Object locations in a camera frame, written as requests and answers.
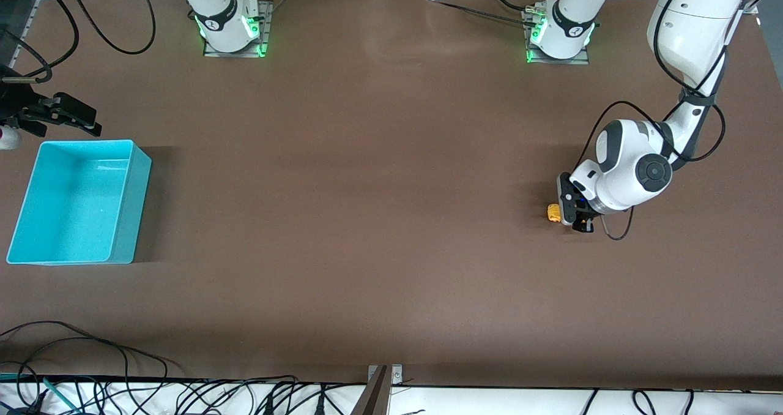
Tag white ledge board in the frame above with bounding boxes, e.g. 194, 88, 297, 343
0, 375, 783, 415

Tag black cable to arm base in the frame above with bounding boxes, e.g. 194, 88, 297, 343
428, 0, 530, 24

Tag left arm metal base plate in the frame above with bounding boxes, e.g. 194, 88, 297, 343
525, 8, 592, 65

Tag turquoise plastic bin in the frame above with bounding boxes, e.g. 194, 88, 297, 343
6, 140, 152, 265

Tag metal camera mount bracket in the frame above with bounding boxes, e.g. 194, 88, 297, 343
352, 364, 404, 415

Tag black cable with brass plug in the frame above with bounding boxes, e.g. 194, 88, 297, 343
0, 0, 80, 84

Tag long black table cable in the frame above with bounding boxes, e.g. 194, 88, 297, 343
0, 321, 184, 403

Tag black looping cable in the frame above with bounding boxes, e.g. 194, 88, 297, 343
61, 0, 156, 54

